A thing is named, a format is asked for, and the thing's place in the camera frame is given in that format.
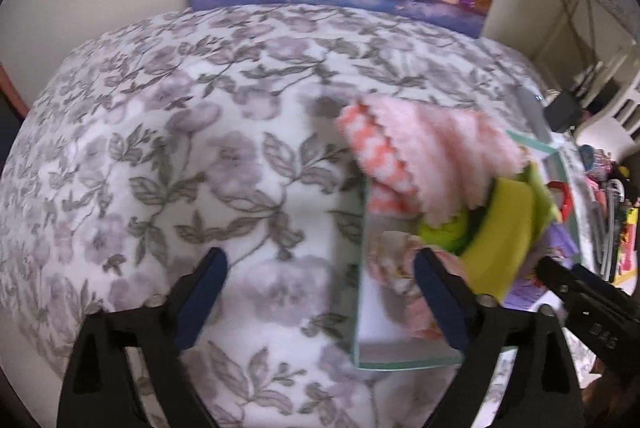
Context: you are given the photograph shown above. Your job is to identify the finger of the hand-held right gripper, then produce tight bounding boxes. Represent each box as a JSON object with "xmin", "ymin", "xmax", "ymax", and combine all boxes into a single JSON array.
[
  {"xmin": 536, "ymin": 255, "xmax": 596, "ymax": 319},
  {"xmin": 570, "ymin": 263, "xmax": 640, "ymax": 309}
]

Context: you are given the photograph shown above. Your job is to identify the pink striped towel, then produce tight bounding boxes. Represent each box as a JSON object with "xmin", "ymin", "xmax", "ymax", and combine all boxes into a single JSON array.
[{"xmin": 334, "ymin": 94, "xmax": 526, "ymax": 229}]

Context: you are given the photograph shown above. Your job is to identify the dark cabinet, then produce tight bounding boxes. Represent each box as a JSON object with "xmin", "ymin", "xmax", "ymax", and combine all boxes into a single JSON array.
[{"xmin": 0, "ymin": 62, "xmax": 31, "ymax": 169}]

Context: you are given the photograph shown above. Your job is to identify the black charger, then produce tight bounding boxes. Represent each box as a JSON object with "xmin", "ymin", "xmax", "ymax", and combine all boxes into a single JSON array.
[{"xmin": 547, "ymin": 88, "xmax": 583, "ymax": 133}]

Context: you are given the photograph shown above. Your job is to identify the stack of patterned tape rolls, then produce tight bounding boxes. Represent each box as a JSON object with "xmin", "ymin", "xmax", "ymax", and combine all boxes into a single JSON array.
[{"xmin": 580, "ymin": 145, "xmax": 609, "ymax": 175}]

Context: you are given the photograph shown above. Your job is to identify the purple soft packet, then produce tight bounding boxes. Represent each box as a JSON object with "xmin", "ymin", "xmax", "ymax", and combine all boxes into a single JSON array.
[{"xmin": 502, "ymin": 223, "xmax": 581, "ymax": 309}]

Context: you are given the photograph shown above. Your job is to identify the grey floral blanket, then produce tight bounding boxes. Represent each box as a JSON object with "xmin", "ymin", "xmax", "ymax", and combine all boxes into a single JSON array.
[{"xmin": 0, "ymin": 4, "xmax": 591, "ymax": 428}]

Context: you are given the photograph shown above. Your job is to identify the red tape roll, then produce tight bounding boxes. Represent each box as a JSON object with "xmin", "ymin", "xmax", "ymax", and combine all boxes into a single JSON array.
[{"xmin": 546, "ymin": 180, "xmax": 574, "ymax": 223}]

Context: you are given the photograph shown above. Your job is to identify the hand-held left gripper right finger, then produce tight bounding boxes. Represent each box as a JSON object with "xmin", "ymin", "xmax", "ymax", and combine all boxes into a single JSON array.
[{"xmin": 413, "ymin": 247, "xmax": 586, "ymax": 428}]

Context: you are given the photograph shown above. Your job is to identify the grey phone stand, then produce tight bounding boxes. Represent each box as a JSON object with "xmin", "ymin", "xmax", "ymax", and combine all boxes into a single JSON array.
[{"xmin": 596, "ymin": 189, "xmax": 627, "ymax": 281}]

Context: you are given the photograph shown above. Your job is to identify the white box with green rim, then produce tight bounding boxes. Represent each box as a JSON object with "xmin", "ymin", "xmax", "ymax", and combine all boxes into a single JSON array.
[{"xmin": 351, "ymin": 130, "xmax": 583, "ymax": 371}]

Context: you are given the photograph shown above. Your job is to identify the pink plush scrunchie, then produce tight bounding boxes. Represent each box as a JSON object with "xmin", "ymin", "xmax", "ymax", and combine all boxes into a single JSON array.
[{"xmin": 367, "ymin": 230, "xmax": 451, "ymax": 341}]

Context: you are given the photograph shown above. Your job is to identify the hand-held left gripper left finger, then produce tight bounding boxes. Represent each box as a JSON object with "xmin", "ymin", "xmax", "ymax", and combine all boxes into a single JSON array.
[{"xmin": 56, "ymin": 247, "xmax": 229, "ymax": 428}]

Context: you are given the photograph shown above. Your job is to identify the white power strip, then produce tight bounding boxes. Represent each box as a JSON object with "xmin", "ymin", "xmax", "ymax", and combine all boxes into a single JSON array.
[{"xmin": 515, "ymin": 85, "xmax": 553, "ymax": 143}]

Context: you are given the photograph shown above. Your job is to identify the white cutout rack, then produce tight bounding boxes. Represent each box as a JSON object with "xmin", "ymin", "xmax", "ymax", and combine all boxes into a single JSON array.
[{"xmin": 575, "ymin": 52, "xmax": 640, "ymax": 153}]

